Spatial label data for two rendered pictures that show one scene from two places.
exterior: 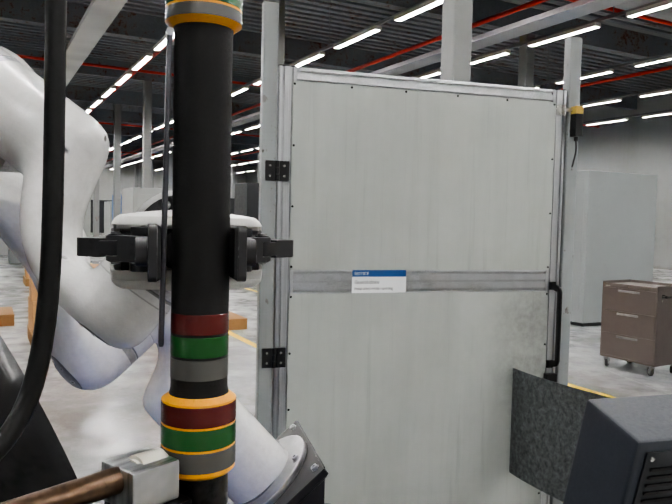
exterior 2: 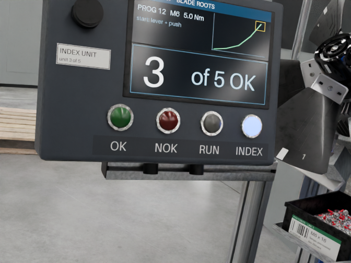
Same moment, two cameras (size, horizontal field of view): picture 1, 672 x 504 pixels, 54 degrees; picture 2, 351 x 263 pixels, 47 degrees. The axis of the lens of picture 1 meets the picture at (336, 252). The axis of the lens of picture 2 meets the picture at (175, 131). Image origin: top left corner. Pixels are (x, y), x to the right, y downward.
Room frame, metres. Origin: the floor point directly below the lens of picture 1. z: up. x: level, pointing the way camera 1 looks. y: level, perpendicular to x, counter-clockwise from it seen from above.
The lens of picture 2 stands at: (1.40, -0.51, 1.21)
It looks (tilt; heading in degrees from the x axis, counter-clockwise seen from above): 14 degrees down; 174
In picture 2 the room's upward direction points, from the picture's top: 9 degrees clockwise
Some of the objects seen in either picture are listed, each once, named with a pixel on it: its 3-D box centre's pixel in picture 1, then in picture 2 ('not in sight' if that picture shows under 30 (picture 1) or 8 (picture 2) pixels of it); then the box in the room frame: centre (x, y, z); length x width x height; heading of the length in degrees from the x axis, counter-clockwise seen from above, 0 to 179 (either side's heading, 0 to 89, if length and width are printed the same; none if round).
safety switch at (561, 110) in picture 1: (568, 136); not in sight; (2.51, -0.86, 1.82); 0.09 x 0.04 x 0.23; 106
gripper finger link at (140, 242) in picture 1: (131, 250); not in sight; (0.39, 0.12, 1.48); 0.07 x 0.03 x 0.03; 16
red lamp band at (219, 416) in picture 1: (198, 407); not in sight; (0.39, 0.08, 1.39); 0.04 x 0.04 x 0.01
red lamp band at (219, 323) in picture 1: (200, 321); not in sight; (0.39, 0.08, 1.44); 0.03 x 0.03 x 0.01
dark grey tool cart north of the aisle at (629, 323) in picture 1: (643, 326); not in sight; (6.77, -3.17, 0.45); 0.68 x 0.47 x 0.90; 31
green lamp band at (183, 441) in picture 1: (198, 429); not in sight; (0.39, 0.08, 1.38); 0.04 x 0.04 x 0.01
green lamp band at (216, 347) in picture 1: (199, 343); not in sight; (0.39, 0.08, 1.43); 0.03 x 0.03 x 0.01
